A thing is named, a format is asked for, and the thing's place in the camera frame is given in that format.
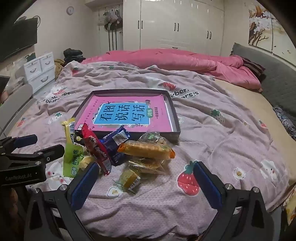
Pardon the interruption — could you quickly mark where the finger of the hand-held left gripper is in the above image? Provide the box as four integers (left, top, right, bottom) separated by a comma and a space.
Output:
9, 145, 65, 164
0, 134, 38, 154

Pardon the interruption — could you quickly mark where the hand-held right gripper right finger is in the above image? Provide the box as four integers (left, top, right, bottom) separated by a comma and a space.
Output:
193, 161, 275, 241

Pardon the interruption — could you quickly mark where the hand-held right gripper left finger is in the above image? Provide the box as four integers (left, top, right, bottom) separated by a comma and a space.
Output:
23, 162, 100, 241

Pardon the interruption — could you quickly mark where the light green snack packet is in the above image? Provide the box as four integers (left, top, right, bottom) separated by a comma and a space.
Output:
63, 139, 85, 178

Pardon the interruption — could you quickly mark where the small yellow candy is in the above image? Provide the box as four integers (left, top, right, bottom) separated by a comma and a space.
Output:
79, 155, 96, 172

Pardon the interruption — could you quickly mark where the black green-pea snack packet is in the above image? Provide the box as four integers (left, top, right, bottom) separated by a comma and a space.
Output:
73, 129, 86, 146

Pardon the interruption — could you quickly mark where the red snack packet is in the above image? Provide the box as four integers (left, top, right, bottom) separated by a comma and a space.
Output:
82, 123, 112, 176

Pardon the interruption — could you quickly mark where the small yellow-green packet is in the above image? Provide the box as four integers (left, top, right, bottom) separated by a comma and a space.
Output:
118, 169, 142, 193

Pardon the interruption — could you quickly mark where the blue cookie packet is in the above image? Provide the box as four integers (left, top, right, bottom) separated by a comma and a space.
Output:
100, 127, 130, 166

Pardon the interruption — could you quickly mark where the clear pastry packet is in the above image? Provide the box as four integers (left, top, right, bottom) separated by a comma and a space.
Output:
127, 157, 167, 175

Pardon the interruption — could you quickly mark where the orange cracker packet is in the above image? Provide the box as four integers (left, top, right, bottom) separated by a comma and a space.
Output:
117, 140, 176, 160

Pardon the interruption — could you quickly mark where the clear green-print cracker packet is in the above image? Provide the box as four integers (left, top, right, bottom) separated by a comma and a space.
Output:
139, 131, 171, 145

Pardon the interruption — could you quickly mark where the pink tray box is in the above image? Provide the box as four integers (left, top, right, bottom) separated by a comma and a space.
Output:
72, 90, 181, 142

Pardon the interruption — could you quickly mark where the strawberry printed blanket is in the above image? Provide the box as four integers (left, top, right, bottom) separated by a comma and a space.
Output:
7, 61, 289, 234

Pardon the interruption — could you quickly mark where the white drawer unit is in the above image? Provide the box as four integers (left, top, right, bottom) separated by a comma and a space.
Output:
23, 52, 56, 93

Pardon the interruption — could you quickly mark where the brown plush toy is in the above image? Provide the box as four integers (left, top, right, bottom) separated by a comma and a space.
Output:
54, 59, 65, 80

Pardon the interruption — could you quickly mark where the pink book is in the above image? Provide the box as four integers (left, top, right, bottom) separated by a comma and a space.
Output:
75, 95, 174, 133

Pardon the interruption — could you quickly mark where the beige bed sheet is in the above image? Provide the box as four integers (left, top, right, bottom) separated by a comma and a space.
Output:
214, 79, 296, 186

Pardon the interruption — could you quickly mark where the pile of dark clothes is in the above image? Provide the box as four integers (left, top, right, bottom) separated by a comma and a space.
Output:
63, 48, 85, 66

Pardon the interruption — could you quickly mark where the dark patterned cloth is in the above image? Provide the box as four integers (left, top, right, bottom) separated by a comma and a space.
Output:
272, 105, 296, 141

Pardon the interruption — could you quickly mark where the black television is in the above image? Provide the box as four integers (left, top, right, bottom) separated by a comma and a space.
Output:
0, 17, 38, 62

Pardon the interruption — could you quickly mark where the grey padded headboard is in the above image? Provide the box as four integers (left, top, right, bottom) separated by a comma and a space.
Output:
230, 43, 296, 126

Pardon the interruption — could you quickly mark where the dark striped pillow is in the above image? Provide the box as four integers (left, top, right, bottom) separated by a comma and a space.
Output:
242, 57, 266, 80

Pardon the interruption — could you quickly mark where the pink quilt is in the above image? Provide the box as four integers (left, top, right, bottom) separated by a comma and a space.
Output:
80, 49, 263, 93

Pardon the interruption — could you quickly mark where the coat rack with hats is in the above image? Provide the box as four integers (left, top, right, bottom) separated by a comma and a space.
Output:
102, 7, 123, 32

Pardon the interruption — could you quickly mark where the white wardrobe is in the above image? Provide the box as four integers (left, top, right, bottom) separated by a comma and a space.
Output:
122, 0, 225, 52

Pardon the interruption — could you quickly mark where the tree painting wall poster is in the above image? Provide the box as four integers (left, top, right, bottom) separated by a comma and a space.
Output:
248, 2, 296, 63

